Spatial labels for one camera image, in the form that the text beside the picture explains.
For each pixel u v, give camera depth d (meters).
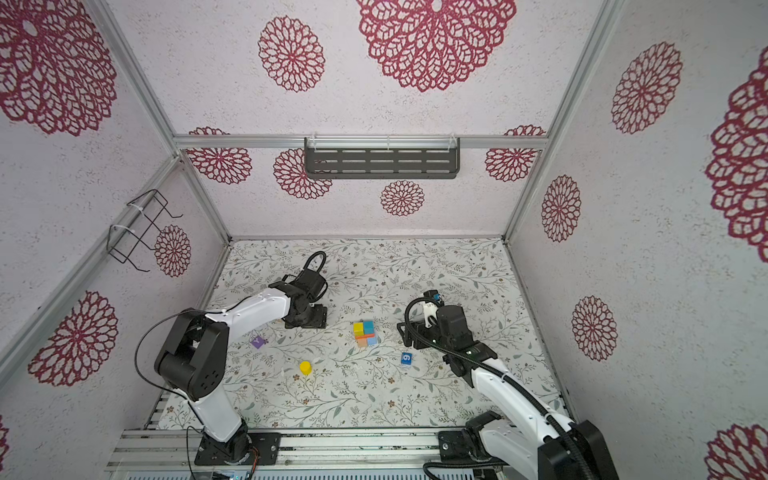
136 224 0.78
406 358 0.88
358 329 0.90
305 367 0.85
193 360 0.47
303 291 0.72
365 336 0.92
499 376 0.53
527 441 0.42
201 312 0.51
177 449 0.75
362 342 0.92
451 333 0.63
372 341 0.92
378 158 0.94
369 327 0.91
